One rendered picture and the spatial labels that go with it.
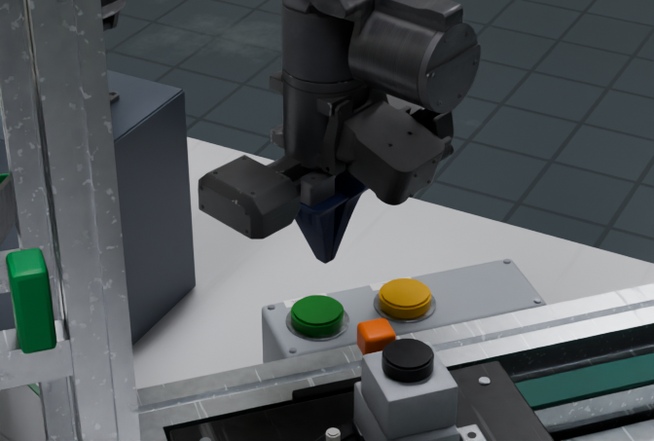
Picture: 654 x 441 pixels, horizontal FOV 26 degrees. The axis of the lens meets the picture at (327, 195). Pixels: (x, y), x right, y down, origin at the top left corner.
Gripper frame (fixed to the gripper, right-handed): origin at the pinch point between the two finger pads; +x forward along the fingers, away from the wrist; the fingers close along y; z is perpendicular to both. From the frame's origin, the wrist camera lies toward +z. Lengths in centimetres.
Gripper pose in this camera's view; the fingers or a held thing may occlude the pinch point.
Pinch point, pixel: (325, 219)
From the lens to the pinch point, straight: 99.7
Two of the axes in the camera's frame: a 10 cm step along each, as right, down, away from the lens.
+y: 7.0, -3.7, 6.1
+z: 7.1, 3.7, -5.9
